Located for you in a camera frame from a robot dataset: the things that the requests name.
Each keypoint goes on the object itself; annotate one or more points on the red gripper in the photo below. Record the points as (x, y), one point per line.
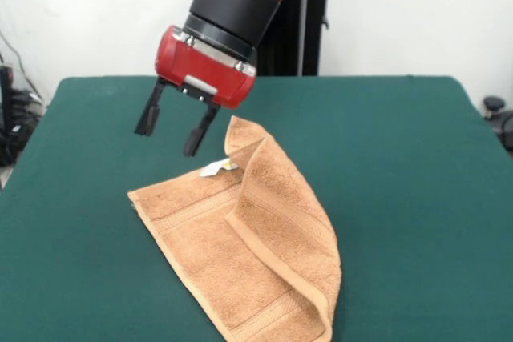
(200, 69)

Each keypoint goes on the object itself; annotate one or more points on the orange terry towel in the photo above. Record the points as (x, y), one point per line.
(240, 258)

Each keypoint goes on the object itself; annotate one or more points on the dark green table cloth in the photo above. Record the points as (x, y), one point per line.
(100, 238)

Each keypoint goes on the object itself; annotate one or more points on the grey office chair base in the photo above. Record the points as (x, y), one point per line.
(495, 103)

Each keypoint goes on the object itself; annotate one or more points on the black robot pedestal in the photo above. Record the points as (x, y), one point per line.
(312, 37)

